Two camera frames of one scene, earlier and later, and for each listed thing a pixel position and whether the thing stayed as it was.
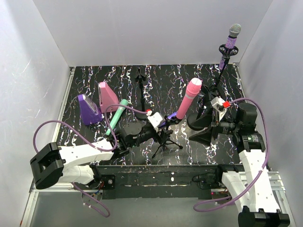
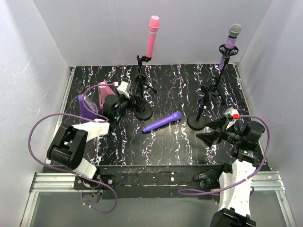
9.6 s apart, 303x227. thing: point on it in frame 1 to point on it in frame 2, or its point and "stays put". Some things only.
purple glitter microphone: [234, 31] stays put
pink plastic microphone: [193, 88] to [153, 28]
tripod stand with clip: [167, 132] to [140, 75]
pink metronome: [108, 99] stays put
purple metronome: [90, 113] stays put
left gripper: [163, 133] to [131, 102]
